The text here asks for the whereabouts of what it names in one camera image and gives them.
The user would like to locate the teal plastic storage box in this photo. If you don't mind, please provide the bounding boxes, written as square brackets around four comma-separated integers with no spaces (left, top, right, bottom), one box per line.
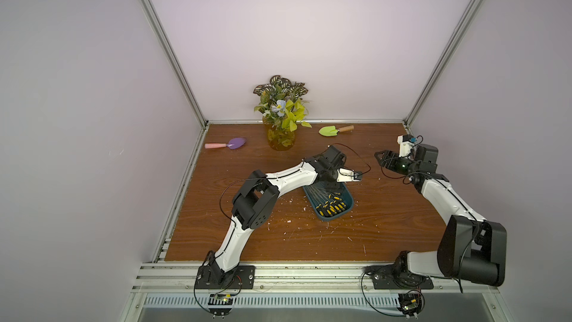
[303,182,355,222]

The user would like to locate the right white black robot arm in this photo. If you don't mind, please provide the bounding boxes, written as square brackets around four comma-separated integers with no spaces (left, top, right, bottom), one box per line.
[374,144,507,287]

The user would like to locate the aluminium front rail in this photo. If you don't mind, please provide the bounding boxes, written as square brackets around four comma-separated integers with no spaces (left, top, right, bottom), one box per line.
[131,261,499,295]

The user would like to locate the green trowel wooden handle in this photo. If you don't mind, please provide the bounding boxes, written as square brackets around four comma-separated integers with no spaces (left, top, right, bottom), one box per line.
[319,125,355,137]

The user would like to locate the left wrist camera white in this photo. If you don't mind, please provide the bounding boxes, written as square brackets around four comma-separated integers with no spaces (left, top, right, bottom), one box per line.
[336,168,363,183]

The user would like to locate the amber vase with plants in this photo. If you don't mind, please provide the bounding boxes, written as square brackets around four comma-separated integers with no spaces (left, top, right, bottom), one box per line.
[253,75,311,151]

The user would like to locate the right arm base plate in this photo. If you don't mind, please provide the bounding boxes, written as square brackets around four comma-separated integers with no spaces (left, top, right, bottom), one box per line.
[369,265,434,290]

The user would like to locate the left controller board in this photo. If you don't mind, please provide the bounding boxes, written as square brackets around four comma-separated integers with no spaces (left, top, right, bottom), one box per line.
[207,293,235,318]

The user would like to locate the purple trowel pink handle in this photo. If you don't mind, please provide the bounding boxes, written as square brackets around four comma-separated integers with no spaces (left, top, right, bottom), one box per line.
[204,137,247,150]

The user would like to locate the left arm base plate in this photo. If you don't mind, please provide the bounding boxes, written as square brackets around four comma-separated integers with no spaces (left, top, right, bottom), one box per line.
[195,265,256,290]

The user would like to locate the controller board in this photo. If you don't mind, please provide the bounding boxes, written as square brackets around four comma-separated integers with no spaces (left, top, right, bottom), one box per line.
[207,293,235,318]
[397,290,425,318]

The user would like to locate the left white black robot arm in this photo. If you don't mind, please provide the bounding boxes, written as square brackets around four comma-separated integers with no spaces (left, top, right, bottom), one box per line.
[208,146,363,275]

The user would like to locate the right controller board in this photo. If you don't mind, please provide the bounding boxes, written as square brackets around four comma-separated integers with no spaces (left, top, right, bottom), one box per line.
[397,290,425,318]

